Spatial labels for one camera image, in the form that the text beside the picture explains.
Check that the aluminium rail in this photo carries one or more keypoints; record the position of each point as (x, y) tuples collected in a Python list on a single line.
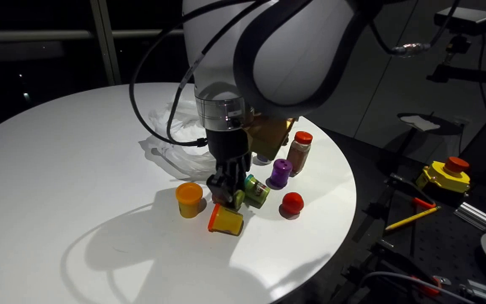
[(479, 216)]

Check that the purple shaker container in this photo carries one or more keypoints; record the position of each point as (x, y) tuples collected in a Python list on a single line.
[(280, 172)]

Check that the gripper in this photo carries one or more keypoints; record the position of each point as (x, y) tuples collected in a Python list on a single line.
[(227, 145)]

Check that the yellow tub with orange lid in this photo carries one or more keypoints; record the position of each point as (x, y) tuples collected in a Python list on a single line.
[(227, 221), (189, 202)]

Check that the small white and blue tub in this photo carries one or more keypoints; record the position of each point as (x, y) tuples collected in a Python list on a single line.
[(262, 160)]

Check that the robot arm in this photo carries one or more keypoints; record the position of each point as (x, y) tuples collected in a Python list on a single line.
[(222, 50)]

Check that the spice bottle with red cap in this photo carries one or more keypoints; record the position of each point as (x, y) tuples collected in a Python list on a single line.
[(298, 156)]

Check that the white plastic bag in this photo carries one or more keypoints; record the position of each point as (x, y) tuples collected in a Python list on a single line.
[(184, 147)]

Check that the window railing bar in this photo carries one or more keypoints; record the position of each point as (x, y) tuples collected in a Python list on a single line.
[(36, 35)]

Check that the yellow pencil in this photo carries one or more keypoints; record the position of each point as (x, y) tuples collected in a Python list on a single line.
[(414, 218)]

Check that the yellow emergency stop button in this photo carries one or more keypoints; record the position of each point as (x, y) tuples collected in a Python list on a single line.
[(443, 177)]

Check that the red round toy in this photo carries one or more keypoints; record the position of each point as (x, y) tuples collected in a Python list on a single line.
[(292, 204)]

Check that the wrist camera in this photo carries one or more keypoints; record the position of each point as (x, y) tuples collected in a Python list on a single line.
[(268, 137)]

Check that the small yellow-green tub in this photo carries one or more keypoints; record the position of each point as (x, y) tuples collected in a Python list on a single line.
[(239, 200)]

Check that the green tub with printed label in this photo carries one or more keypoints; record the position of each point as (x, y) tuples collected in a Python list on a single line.
[(257, 191)]

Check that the white cloth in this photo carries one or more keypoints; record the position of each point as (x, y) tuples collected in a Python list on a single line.
[(420, 123)]

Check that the camera on mount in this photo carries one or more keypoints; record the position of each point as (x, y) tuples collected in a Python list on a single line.
[(466, 19)]

